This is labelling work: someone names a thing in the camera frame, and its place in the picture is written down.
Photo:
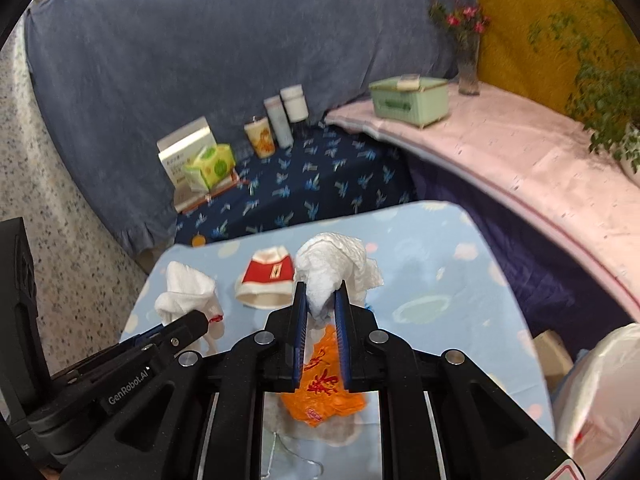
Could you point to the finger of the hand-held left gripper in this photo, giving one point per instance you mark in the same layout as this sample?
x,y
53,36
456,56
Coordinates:
x,y
185,332
142,335

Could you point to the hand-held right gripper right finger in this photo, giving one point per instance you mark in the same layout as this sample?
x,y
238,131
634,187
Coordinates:
x,y
341,330

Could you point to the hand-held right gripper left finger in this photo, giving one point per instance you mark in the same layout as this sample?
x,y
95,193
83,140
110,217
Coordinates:
x,y
300,320

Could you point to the white tissue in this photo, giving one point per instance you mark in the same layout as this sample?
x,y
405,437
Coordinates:
x,y
185,295
330,265

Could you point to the bin with white plastic bag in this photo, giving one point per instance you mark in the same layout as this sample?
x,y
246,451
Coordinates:
x,y
595,390

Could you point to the red and white paper cup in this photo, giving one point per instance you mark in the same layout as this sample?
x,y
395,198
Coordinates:
x,y
265,275

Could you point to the orange plastic bag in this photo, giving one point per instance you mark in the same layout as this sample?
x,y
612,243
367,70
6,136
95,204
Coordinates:
x,y
320,390

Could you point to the small orange object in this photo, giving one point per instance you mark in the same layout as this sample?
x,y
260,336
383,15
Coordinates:
x,y
199,241

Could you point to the light blue planet-print tablecloth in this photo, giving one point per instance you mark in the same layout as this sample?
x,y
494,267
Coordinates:
x,y
440,270

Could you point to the wooden tray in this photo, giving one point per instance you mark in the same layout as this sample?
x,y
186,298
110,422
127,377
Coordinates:
x,y
190,200

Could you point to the navy leaf-print cloth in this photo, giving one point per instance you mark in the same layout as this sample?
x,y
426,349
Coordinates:
x,y
325,175

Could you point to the green tissue pack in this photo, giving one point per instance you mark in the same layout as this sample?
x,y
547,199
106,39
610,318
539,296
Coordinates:
x,y
212,165

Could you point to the dark purple cloth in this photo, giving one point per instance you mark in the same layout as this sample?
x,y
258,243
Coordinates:
x,y
500,260

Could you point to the white carton box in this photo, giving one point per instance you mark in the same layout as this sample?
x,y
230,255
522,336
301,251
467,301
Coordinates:
x,y
180,152

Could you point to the printed orange and white cup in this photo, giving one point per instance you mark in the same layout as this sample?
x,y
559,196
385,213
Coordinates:
x,y
260,140

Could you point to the tall white bottle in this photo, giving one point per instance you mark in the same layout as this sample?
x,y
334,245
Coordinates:
x,y
280,125

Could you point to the cardboard box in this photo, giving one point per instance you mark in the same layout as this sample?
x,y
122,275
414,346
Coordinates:
x,y
552,360

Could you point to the white jar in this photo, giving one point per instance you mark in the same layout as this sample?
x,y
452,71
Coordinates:
x,y
294,105

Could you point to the mint green tissue box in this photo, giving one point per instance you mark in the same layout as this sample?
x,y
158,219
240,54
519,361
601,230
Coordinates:
x,y
410,102

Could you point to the pink dotted cloth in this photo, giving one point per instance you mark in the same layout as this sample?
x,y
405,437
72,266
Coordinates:
x,y
500,150

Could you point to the glass vase with red flowers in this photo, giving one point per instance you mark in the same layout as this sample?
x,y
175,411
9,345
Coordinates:
x,y
468,77

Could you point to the blue-grey hanging cloth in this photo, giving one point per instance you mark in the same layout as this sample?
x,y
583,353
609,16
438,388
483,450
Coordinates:
x,y
200,35

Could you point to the potted green plant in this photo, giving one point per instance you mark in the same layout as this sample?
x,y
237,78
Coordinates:
x,y
600,85

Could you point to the yellow hanging cloth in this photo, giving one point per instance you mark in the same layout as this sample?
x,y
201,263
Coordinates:
x,y
510,10

